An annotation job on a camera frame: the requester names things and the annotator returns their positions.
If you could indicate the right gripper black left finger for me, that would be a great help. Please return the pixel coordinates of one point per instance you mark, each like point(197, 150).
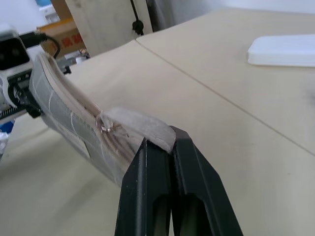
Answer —
point(137, 196)

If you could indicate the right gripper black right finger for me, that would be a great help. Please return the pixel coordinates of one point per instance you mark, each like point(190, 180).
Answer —
point(197, 191)

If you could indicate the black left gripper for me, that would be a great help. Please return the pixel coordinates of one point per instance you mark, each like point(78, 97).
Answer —
point(17, 91)

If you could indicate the grey beige shoe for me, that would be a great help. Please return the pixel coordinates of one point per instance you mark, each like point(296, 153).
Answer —
point(61, 115)

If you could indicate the blue plastic object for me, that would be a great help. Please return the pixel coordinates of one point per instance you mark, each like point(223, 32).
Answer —
point(6, 126)

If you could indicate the brown cardboard box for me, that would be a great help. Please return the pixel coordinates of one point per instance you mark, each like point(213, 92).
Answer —
point(65, 37)

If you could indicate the white upright board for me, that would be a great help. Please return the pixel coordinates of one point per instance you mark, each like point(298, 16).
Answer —
point(105, 27)

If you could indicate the white plastic tray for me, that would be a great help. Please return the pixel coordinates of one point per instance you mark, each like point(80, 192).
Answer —
point(283, 50)

